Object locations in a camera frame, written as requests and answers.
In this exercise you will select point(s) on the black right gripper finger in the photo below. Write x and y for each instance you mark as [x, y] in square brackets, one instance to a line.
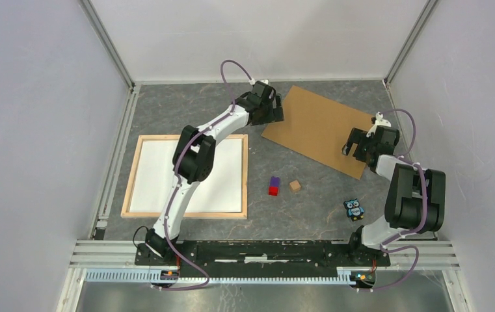
[361, 153]
[355, 137]

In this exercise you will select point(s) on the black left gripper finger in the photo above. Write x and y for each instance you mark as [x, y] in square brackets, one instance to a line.
[278, 114]
[278, 102]

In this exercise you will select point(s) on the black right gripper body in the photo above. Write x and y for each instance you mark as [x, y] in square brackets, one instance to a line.
[367, 142]

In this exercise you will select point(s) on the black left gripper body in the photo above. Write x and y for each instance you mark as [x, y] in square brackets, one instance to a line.
[267, 115]

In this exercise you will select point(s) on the printed photo with white border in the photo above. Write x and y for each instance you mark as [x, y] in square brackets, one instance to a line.
[221, 176]

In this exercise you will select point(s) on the light wooden picture frame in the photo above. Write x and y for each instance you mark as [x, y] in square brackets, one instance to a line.
[195, 215]

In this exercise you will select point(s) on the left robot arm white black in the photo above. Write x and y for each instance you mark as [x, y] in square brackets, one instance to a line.
[194, 157]

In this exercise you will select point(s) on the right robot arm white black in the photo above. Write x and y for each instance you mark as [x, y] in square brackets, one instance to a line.
[415, 201]

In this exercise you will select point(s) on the brown cardboard backing board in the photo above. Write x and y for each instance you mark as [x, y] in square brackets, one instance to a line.
[318, 128]

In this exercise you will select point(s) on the blue owl figure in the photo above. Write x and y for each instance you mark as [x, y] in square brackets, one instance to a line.
[354, 210]

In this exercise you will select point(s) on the small wooden cube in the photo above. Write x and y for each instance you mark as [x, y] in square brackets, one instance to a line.
[295, 186]

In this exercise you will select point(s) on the red and purple block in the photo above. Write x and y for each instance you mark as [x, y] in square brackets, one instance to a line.
[274, 186]

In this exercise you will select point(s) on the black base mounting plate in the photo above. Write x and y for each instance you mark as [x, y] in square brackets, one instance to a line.
[263, 258]

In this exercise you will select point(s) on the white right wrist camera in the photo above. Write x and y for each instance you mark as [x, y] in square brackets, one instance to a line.
[378, 121]

